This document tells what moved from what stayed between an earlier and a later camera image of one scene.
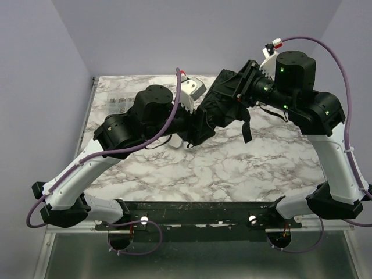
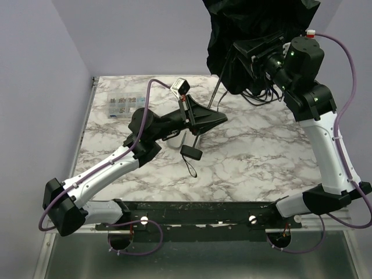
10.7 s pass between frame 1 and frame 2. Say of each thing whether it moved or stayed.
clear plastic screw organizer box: stayed
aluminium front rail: stayed
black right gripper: moved
